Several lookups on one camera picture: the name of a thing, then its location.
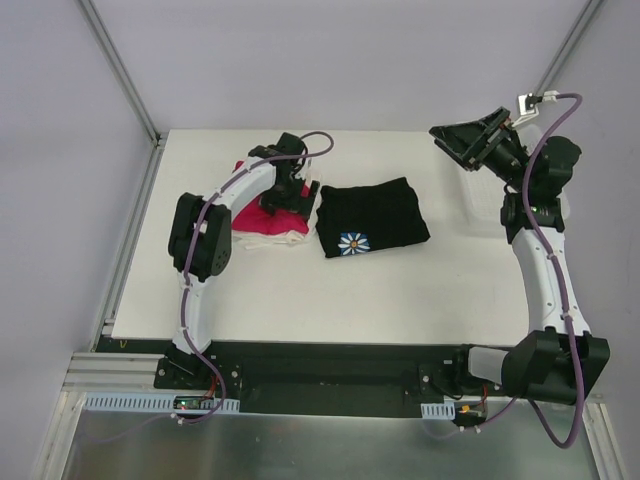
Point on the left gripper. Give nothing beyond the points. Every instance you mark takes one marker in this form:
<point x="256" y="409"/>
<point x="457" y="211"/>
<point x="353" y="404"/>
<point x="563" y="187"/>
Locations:
<point x="292" y="201"/>

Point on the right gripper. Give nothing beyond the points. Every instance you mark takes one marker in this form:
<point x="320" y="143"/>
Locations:
<point x="486" y="138"/>

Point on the pink t-shirt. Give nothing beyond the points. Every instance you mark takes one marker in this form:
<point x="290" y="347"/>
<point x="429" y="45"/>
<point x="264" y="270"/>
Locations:
<point x="255" y="219"/>

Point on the white t-shirt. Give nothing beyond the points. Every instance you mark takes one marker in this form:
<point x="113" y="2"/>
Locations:
<point x="256" y="241"/>

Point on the black daisy print t-shirt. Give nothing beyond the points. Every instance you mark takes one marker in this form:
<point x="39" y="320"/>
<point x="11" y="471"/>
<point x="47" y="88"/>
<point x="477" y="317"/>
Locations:
<point x="365" y="219"/>

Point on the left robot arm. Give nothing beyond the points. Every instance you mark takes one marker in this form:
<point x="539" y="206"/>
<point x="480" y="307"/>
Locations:
<point x="200" y="241"/>

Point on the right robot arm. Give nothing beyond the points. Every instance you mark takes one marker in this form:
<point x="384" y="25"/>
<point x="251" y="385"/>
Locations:
<point x="559" y="360"/>

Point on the white plastic basket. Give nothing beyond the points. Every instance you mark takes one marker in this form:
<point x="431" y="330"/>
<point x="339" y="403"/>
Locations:
<point x="483" y="193"/>

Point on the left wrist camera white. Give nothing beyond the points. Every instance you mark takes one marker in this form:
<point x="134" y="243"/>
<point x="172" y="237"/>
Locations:
<point x="312" y="172"/>

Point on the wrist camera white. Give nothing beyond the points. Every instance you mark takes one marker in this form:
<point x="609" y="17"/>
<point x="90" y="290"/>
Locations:
<point x="528" y="106"/>
<point x="312" y="172"/>

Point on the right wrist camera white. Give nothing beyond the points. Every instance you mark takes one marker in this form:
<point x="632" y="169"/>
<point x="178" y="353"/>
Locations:
<point x="528" y="106"/>

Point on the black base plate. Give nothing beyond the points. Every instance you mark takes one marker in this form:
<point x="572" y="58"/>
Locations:
<point x="361" y="380"/>

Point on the right white cable duct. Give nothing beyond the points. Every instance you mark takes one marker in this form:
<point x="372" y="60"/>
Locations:
<point x="444" y="411"/>

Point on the white cable duct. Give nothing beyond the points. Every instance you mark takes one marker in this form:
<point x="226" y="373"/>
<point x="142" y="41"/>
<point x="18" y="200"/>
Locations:
<point x="158" y="404"/>
<point x="444" y="411"/>

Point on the left white cable duct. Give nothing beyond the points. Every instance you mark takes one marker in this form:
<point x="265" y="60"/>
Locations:
<point x="158" y="404"/>

